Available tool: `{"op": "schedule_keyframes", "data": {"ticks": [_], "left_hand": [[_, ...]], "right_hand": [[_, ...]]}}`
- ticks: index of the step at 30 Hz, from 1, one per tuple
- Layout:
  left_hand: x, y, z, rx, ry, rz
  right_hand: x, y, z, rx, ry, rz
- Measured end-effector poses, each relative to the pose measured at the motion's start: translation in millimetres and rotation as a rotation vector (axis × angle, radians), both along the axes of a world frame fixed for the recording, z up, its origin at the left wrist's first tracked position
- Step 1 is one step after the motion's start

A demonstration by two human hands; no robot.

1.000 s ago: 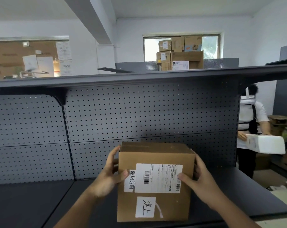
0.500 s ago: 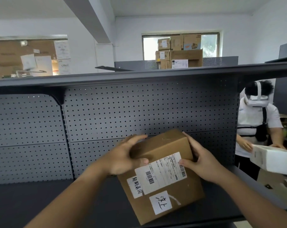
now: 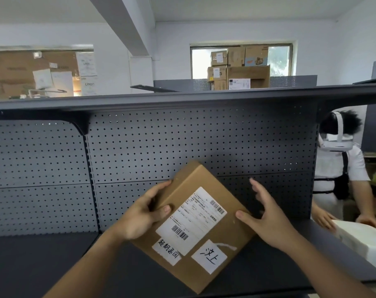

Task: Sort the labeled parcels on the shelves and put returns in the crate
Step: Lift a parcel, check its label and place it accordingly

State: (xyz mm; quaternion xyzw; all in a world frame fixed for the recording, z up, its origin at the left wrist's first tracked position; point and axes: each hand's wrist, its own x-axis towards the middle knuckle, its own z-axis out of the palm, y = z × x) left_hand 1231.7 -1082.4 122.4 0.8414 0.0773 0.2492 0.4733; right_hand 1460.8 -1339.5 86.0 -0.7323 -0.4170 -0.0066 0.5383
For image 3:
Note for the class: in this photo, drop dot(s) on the person's left hand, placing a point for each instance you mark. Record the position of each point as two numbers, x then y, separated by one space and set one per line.
138 220

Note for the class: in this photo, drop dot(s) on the person's right hand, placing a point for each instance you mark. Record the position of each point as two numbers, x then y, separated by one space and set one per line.
275 226

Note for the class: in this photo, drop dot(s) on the brown cardboard box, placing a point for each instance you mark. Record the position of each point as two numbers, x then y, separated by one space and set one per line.
194 180

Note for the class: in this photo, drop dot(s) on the grey metal pegboard shelf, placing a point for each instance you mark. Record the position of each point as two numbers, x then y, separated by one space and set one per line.
144 142

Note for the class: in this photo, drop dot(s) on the person's right forearm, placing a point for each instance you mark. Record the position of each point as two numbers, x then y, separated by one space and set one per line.
327 270

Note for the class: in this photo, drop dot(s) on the person's left forearm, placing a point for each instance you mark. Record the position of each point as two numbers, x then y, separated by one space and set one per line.
85 266

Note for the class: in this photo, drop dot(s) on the white wrapped parcel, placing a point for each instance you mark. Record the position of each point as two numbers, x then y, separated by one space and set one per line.
362 242

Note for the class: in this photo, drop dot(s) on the white headset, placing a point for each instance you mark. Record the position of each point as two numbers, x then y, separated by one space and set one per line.
337 145

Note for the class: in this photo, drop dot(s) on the black flat device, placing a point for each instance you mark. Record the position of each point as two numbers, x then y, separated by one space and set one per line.
153 88

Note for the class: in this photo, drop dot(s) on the white printed carton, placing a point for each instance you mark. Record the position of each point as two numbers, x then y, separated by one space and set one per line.
89 85
86 63

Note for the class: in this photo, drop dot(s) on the small labelled cardboard carton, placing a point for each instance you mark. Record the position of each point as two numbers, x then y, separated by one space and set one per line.
216 73
219 85
219 58

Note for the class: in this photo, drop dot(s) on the white paper sheet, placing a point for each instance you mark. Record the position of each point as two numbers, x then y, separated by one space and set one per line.
63 85
42 79

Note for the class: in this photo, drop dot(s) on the large cardboard carton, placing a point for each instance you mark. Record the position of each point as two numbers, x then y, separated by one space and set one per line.
247 55
250 72

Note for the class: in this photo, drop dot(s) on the white plastic clip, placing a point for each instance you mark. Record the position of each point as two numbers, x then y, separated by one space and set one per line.
48 91

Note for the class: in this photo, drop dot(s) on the cardboard boxes at window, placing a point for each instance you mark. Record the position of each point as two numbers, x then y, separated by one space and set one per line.
200 62

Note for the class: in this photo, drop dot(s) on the cardboard-covered window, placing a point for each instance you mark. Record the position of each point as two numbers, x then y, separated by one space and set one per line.
14 68

